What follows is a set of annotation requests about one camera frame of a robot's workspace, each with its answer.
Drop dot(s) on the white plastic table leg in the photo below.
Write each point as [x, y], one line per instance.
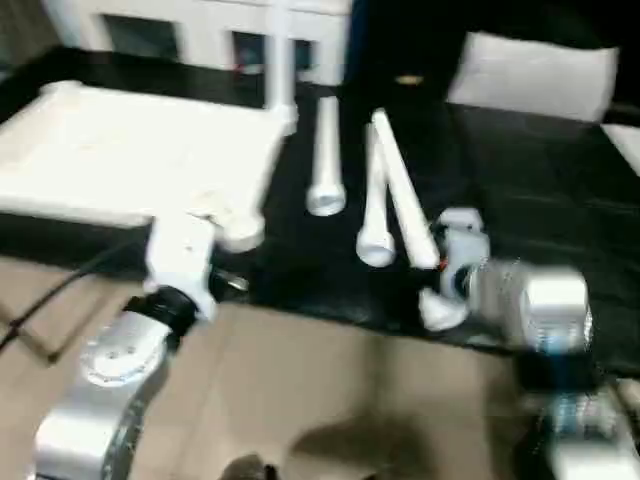
[281, 60]
[405, 190]
[327, 160]
[375, 235]

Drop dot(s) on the white plastic table top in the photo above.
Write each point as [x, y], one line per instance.
[125, 150]

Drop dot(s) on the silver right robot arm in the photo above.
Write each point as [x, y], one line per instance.
[550, 310]

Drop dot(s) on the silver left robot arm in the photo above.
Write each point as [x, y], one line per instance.
[110, 375]

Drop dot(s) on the black quilted mat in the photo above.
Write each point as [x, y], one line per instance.
[525, 200]

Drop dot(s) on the small gold label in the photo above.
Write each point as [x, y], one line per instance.
[409, 79]

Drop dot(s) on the dark rounded robot foot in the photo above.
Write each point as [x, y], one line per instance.
[250, 467]

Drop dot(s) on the pale panel with holes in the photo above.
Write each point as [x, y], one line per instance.
[535, 75]

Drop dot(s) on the black metal stand leg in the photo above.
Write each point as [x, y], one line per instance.
[30, 332]

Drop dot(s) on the white flat board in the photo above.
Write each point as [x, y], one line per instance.
[625, 145]

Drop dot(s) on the black cabinet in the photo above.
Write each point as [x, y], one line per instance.
[400, 35]

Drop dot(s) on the white sideboard with glass doors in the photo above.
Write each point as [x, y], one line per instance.
[200, 30]

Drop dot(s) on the grey brown curtain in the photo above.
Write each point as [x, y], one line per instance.
[20, 30]

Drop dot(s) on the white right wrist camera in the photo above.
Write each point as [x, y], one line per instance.
[465, 250]

